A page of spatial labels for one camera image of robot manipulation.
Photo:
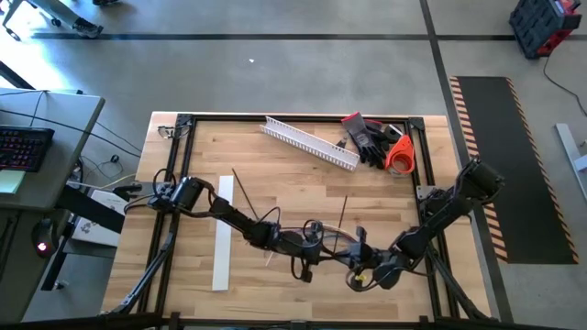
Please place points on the orange tape dispenser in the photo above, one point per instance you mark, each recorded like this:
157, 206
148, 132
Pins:
403, 146

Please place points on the black red tool case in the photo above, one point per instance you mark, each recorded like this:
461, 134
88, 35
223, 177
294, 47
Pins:
543, 25

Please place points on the black hazard-striped floor mat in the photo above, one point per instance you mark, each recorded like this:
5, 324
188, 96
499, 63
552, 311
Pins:
513, 174

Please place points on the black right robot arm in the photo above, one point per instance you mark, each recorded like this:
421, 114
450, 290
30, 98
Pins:
440, 215

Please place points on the green sticky note pad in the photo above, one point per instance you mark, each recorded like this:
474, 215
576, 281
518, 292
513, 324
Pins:
10, 181

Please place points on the person's shoe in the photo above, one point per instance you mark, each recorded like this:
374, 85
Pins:
87, 28

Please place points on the black zip tie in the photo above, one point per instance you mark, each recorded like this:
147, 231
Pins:
243, 190
343, 215

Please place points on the black tape roll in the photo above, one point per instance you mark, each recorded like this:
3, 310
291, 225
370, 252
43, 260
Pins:
393, 133

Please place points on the black work glove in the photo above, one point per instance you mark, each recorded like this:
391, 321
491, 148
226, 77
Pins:
378, 146
360, 135

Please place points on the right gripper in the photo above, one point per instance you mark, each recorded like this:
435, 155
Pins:
378, 263

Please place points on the black computer mouse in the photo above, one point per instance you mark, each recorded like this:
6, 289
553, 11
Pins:
43, 238

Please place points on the grey metal base plate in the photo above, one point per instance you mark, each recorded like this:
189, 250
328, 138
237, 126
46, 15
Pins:
424, 190

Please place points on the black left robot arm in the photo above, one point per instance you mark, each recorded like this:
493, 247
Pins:
238, 220

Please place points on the white cardboard box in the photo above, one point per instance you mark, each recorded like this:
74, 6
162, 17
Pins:
96, 234

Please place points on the white duct cover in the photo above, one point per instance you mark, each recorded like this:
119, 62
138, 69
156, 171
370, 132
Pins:
223, 275

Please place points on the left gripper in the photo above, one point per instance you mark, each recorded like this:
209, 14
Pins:
307, 245

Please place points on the black keyboard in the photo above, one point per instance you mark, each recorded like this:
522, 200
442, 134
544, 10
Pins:
23, 149

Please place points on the grey desk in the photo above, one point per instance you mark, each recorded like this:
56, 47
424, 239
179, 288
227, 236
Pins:
69, 137

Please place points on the grey metal beam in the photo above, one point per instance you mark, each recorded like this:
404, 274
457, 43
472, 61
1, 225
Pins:
571, 156

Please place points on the grey rolling stand base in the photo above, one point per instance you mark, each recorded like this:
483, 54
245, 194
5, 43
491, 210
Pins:
50, 9

